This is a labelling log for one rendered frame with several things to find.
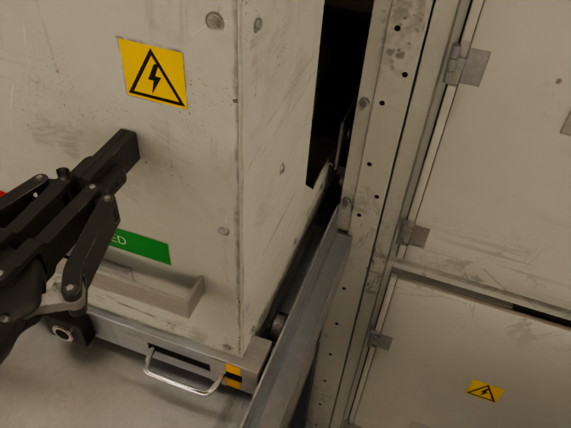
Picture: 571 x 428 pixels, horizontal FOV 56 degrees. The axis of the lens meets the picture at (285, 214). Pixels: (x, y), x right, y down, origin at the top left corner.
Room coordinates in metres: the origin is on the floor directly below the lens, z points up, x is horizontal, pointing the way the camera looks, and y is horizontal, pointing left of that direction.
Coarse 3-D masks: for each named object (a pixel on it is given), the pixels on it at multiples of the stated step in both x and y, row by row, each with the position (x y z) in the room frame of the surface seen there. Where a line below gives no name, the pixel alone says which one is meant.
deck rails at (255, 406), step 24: (336, 216) 0.66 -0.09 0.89; (312, 240) 0.64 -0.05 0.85; (312, 264) 0.53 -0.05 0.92; (288, 288) 0.53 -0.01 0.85; (312, 288) 0.53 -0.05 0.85; (288, 312) 0.49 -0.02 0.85; (264, 336) 0.44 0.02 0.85; (288, 336) 0.43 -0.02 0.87; (264, 384) 0.34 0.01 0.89; (240, 408) 0.33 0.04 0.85
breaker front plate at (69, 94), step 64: (0, 0) 0.42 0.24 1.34; (64, 0) 0.40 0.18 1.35; (128, 0) 0.38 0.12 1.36; (192, 0) 0.37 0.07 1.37; (0, 64) 0.42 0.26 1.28; (64, 64) 0.40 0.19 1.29; (192, 64) 0.37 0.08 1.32; (0, 128) 0.43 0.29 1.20; (64, 128) 0.41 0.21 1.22; (128, 128) 0.39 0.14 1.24; (192, 128) 0.37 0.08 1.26; (128, 192) 0.39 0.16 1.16; (192, 192) 0.37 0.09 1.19; (128, 256) 0.40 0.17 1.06; (192, 256) 0.37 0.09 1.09; (192, 320) 0.38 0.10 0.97
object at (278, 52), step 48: (240, 0) 0.36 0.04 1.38; (288, 0) 0.45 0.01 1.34; (240, 48) 0.36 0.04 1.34; (288, 48) 0.46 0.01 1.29; (240, 96) 0.36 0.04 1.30; (288, 96) 0.47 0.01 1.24; (240, 144) 0.36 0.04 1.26; (288, 144) 0.48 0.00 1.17; (240, 192) 0.36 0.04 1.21; (288, 192) 0.49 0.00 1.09; (240, 240) 0.36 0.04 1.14; (288, 240) 0.51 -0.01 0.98; (240, 288) 0.36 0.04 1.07; (240, 336) 0.36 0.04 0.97
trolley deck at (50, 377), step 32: (320, 288) 0.54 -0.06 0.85; (320, 320) 0.48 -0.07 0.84; (32, 352) 0.39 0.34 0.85; (64, 352) 0.39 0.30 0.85; (96, 352) 0.40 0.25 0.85; (128, 352) 0.40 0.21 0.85; (288, 352) 0.42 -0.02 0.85; (0, 384) 0.34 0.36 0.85; (32, 384) 0.34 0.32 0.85; (64, 384) 0.35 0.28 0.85; (96, 384) 0.35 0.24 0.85; (128, 384) 0.35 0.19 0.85; (160, 384) 0.36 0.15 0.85; (192, 384) 0.36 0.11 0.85; (288, 384) 0.37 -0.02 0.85; (0, 416) 0.30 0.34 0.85; (32, 416) 0.30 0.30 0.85; (64, 416) 0.30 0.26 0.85; (96, 416) 0.30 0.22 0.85; (128, 416) 0.31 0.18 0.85; (160, 416) 0.31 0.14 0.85; (192, 416) 0.31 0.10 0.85; (224, 416) 0.32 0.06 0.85
